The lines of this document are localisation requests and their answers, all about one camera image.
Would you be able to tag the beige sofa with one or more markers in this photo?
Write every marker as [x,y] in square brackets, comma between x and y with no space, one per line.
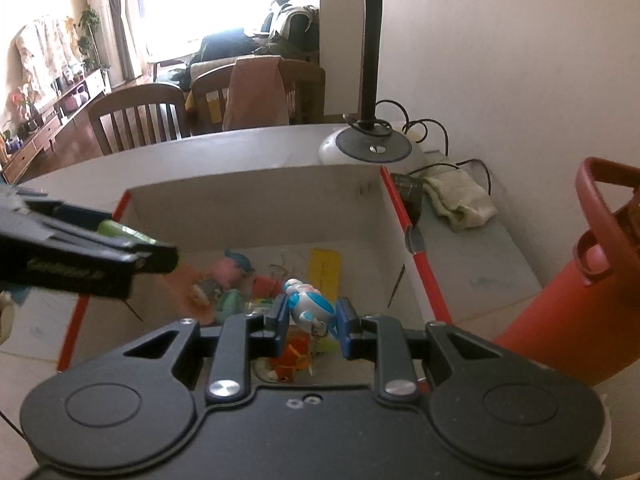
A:
[210,67]

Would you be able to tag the pink cloth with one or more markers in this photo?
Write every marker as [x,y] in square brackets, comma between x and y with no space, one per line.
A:
[255,95]

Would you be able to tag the dark clothes pile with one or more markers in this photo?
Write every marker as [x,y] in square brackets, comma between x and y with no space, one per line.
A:
[225,45]

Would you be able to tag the green potted plant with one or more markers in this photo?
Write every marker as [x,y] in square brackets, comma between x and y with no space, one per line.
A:
[90,20]

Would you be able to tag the black power adapter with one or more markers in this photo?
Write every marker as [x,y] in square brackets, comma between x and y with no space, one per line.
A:
[407,187]

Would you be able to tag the white standing air conditioner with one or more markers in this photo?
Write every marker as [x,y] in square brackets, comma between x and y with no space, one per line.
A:
[107,35]

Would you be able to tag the white folded cloth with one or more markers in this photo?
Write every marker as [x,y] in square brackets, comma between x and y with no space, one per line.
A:
[460,195]

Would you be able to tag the small yellow box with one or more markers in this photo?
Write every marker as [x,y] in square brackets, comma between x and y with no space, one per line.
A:
[325,270]

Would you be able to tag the red cardboard box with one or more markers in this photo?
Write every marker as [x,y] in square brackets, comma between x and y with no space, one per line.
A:
[250,210]

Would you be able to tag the pink hat doll figurine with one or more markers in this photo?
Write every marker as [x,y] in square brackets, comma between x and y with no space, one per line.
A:
[225,270]

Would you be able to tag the blue white robot toy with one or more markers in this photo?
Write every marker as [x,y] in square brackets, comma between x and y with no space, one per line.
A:
[310,305]

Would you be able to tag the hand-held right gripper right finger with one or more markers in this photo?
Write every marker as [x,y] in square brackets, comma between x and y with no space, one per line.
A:
[345,330]

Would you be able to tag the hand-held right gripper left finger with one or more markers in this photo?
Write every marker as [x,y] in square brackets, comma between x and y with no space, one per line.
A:
[277,317]

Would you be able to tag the glass balcony door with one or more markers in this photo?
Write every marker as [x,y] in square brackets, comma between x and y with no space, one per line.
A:
[200,0]

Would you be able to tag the green highlighter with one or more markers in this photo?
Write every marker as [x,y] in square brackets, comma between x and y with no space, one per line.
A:
[120,230]

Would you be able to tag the orange toy figure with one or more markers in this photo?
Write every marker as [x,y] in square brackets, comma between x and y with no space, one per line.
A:
[292,360]

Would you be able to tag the wooden tv cabinet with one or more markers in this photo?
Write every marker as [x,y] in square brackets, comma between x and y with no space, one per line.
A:
[45,135]

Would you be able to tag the red potted flowers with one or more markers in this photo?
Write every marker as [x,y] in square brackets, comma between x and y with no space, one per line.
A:
[25,105]

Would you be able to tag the small mint green correction tape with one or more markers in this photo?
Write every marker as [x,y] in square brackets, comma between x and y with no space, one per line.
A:
[232,305]

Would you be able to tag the red water bottle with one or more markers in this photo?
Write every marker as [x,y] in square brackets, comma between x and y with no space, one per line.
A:
[575,320]

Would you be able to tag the grey curtain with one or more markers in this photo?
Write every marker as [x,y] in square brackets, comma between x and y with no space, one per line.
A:
[120,10]

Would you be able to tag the wooden dining chair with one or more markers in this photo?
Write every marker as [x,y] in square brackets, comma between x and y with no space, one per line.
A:
[305,80]
[135,95]

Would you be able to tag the white desk lamp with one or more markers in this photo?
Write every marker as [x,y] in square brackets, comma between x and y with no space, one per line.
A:
[370,60]

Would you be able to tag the hanging light clothes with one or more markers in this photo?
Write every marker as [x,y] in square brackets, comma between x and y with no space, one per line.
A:
[45,45]

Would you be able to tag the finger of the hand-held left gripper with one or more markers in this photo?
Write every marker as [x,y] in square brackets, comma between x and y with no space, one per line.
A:
[150,257]
[60,212]

